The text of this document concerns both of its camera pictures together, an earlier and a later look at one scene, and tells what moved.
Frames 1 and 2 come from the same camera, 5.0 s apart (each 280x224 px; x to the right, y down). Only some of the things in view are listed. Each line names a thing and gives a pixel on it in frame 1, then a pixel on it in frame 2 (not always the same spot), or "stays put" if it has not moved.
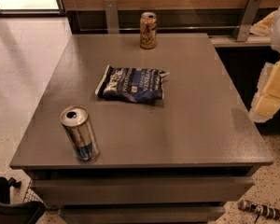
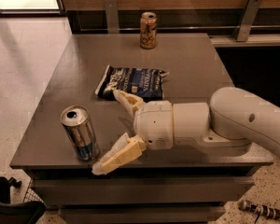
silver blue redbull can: x=76 y=120 stays put
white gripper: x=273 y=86 → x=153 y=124
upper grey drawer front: x=213 y=191 stays put
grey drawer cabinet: x=141 y=128 stays put
